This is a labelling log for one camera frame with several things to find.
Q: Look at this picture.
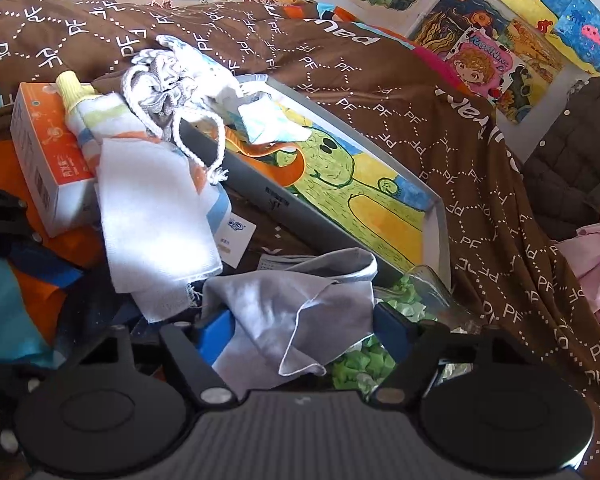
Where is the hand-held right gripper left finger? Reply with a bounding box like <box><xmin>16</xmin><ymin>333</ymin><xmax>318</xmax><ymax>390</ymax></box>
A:
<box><xmin>77</xmin><ymin>310</ymin><xmax>238</xmax><ymax>406</ymax></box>

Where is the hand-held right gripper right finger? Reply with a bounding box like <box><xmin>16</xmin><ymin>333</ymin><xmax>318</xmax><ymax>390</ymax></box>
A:
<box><xmin>372</xmin><ymin>304</ymin><xmax>523</xmax><ymax>406</ymax></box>

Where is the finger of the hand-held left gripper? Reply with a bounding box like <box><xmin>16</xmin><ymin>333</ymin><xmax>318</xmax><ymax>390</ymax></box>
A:
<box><xmin>0</xmin><ymin>177</ymin><xmax>83</xmax><ymax>288</ymax></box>

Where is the grey cloth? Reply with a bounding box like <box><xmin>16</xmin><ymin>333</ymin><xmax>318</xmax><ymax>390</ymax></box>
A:
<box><xmin>200</xmin><ymin>247</ymin><xmax>378</xmax><ymax>396</ymax></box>

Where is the white muslin towel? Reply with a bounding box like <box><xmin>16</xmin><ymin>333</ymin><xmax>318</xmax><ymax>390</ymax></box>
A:
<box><xmin>95</xmin><ymin>130</ymin><xmax>231</xmax><ymax>323</ymax></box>

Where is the grey tray with painted picture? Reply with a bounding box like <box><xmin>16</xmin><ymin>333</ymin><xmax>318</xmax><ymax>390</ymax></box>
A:
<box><xmin>177</xmin><ymin>74</ymin><xmax>453</xmax><ymax>291</ymax></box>

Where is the white orange carton box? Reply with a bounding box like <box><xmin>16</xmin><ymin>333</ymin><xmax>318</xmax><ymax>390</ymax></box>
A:
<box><xmin>10</xmin><ymin>81</ymin><xmax>103</xmax><ymax>238</ymax></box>

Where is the white paper tag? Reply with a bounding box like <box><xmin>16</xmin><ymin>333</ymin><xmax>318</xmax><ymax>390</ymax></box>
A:
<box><xmin>219</xmin><ymin>212</ymin><xmax>257</xmax><ymax>269</ymax></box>

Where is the striped tube with yellow cap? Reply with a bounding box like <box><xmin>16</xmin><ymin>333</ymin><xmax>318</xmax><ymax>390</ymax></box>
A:
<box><xmin>55</xmin><ymin>71</ymin><xmax>153</xmax><ymax>153</ymax></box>

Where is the brown orange printed blanket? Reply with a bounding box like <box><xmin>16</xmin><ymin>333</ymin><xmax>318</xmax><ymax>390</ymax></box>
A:
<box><xmin>0</xmin><ymin>0</ymin><xmax>600</xmax><ymax>480</ymax></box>

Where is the white blue patterned cloth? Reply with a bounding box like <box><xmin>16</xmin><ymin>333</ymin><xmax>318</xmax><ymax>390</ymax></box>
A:
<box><xmin>237</xmin><ymin>100</ymin><xmax>313</xmax><ymax>146</ymax></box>

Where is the brown quilted jacket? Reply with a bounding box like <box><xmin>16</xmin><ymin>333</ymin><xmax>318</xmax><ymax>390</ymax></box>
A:
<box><xmin>522</xmin><ymin>75</ymin><xmax>600</xmax><ymax>241</ymax></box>

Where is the grey drawstring pouch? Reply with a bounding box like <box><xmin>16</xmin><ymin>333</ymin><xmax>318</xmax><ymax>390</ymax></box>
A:
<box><xmin>121</xmin><ymin>35</ymin><xmax>246</xmax><ymax>186</ymax></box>

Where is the group of colourful wall drawings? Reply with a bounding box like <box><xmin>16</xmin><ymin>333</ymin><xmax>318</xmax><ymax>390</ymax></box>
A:
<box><xmin>300</xmin><ymin>0</ymin><xmax>600</xmax><ymax>126</ymax></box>

